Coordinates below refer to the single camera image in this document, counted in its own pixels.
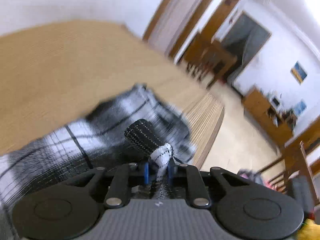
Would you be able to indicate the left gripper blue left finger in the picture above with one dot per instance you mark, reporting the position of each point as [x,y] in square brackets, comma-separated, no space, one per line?
[121,181]

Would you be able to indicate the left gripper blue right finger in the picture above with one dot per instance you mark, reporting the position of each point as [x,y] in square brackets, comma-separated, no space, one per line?
[185,182]

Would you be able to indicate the black white plaid shirt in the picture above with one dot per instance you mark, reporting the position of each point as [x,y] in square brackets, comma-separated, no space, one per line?
[96,140]

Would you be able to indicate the colourful clothes pile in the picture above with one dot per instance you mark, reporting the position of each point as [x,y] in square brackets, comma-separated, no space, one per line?
[255,177]

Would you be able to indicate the wooden chair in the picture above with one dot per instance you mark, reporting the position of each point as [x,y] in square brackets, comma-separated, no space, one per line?
[296,180]

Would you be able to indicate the wooden cabinet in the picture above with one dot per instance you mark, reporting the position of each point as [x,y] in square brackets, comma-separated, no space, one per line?
[271,121]

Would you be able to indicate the wooden shelf unit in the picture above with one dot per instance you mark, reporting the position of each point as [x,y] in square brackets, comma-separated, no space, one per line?
[204,57]

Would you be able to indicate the dark doorway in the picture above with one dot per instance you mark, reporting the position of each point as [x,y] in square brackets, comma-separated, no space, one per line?
[244,40]

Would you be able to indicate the blue wall picture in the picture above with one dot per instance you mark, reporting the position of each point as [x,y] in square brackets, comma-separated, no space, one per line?
[298,72]

